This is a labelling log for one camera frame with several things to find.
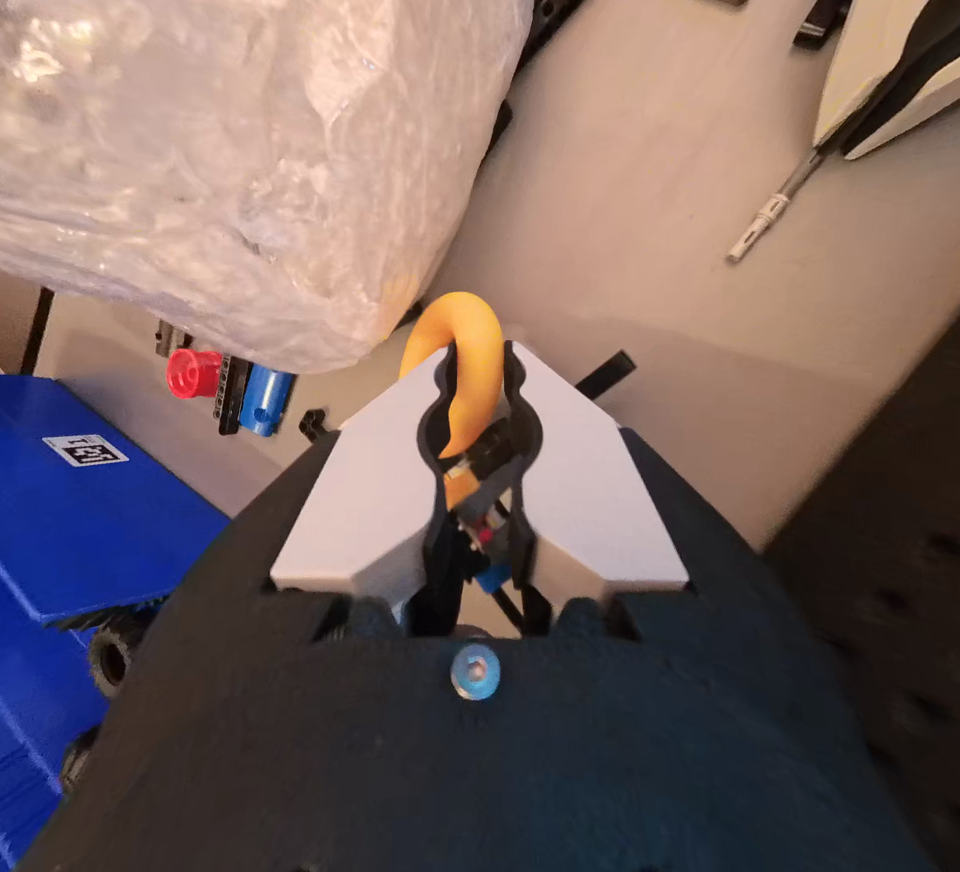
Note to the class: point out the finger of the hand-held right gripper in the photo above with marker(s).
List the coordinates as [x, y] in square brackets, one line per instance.
[870, 9]
[915, 110]

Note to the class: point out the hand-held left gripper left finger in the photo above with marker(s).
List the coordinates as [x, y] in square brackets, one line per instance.
[352, 512]

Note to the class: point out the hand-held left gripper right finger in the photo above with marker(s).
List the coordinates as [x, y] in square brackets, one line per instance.
[600, 512]

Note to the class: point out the grey black long pin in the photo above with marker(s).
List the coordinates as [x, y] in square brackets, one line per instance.
[772, 208]

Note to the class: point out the grey desk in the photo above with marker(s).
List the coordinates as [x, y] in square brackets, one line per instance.
[675, 211]

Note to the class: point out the black small brick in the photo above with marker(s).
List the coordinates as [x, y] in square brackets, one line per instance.
[313, 425]

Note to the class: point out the blue curved panel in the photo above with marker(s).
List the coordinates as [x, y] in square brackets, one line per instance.
[266, 399]

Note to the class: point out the red translucent rim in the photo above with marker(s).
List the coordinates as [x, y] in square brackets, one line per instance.
[193, 374]

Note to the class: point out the blue storage bin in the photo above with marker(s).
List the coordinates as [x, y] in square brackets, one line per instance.
[75, 534]

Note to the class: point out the black rubber tire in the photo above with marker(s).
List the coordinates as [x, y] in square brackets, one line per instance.
[112, 658]

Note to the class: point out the black perforated panel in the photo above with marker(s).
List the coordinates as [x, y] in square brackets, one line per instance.
[885, 587]

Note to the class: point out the black curved panel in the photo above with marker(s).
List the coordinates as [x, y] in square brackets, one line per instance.
[36, 332]

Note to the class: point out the large crumpled plastic bag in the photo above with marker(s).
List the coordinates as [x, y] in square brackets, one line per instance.
[225, 99]

